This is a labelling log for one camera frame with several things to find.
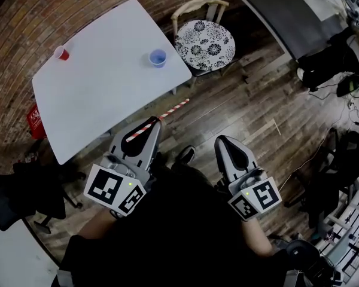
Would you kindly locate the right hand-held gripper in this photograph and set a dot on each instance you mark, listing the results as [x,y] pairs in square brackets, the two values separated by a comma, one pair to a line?
[257,199]

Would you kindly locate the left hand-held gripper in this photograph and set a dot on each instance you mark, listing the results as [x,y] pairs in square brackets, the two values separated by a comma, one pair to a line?
[103,185]

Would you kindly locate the red white striped straw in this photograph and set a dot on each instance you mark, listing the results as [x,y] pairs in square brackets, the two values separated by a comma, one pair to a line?
[173,109]

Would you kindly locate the blue cup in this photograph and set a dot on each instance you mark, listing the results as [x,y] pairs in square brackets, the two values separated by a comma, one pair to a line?
[157,59]

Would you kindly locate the person's right forearm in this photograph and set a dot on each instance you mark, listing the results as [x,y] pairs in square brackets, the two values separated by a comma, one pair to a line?
[257,238]

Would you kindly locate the person's left forearm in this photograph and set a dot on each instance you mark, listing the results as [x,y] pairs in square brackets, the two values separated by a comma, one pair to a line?
[95,229]

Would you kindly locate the red plastic cup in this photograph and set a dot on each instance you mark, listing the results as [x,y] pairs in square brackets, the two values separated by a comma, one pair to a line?
[63,55]

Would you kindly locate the person's black shoe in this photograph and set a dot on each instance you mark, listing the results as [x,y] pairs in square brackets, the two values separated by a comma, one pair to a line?
[186,154]

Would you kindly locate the thin wooden stick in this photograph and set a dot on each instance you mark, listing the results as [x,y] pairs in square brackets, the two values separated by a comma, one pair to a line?
[277,127]

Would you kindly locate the white rectangular table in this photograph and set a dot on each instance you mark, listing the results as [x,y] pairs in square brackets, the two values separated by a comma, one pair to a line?
[101,79]

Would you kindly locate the person's black clothing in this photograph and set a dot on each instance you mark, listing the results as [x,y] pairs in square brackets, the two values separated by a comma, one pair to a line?
[179,235]

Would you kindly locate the red box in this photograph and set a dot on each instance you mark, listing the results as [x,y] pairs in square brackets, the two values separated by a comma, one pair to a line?
[36,121]

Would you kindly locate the black mesh office chair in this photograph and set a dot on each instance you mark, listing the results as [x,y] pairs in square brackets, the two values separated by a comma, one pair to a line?
[341,175]

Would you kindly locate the black round stool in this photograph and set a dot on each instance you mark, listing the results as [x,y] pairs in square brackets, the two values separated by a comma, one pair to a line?
[300,253]

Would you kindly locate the white equipment rack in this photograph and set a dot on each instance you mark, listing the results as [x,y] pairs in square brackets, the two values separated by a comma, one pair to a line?
[353,229]

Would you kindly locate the dark grey table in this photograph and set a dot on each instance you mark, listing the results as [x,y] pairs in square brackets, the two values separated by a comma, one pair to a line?
[287,19]

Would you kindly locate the wooden chair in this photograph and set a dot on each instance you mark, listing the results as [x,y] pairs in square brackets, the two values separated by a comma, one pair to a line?
[197,3]

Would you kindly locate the white round table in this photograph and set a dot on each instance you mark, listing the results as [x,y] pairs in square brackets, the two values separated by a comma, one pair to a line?
[12,259]

